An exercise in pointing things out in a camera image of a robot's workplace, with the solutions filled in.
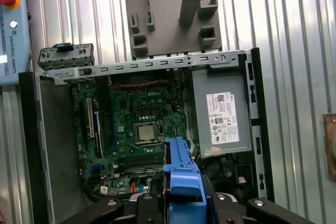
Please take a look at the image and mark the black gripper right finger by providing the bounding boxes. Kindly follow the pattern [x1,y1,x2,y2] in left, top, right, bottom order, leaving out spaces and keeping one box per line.
[203,174,316,224]

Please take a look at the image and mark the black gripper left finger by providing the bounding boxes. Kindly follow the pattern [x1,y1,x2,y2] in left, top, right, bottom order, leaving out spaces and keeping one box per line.
[59,178,165,224]

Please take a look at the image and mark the hard disk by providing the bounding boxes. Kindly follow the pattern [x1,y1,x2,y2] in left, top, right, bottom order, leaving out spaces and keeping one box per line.
[162,136,208,224]

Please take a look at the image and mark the black RAM slot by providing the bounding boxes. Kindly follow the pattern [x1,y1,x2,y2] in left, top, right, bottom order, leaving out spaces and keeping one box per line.
[120,155,165,165]
[120,163,165,175]

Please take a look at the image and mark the CPU socket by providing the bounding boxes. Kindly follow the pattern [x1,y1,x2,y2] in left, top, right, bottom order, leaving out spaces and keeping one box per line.
[133,121,164,149]

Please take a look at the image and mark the silver CPU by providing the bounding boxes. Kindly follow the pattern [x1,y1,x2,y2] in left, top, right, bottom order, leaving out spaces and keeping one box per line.
[138,125,156,142]

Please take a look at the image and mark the green motherboard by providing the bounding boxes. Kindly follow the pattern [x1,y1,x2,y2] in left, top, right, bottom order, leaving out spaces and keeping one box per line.
[72,84,188,198]

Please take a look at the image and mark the grey power supply unit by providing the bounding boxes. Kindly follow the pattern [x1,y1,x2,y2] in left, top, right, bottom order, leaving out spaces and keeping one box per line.
[191,69,253,158]

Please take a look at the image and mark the black open PC case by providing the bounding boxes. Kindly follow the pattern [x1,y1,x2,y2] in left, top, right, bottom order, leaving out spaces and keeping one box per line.
[17,47,276,224]

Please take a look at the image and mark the grey parts rack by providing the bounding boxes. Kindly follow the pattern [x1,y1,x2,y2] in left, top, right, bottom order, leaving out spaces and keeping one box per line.
[123,0,224,59]

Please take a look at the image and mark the pale blue teach pendant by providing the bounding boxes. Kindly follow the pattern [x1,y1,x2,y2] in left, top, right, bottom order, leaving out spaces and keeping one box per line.
[0,0,32,87]

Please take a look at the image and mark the brown base plate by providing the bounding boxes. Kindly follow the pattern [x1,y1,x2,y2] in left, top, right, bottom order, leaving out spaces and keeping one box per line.
[322,113,336,183]

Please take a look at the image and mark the red twisted wire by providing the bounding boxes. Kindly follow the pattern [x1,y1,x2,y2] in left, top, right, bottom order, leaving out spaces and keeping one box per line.
[109,78,184,109]

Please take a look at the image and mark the metal slot bracket blue clip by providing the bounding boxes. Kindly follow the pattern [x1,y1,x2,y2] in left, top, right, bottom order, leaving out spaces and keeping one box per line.
[38,42,95,71]

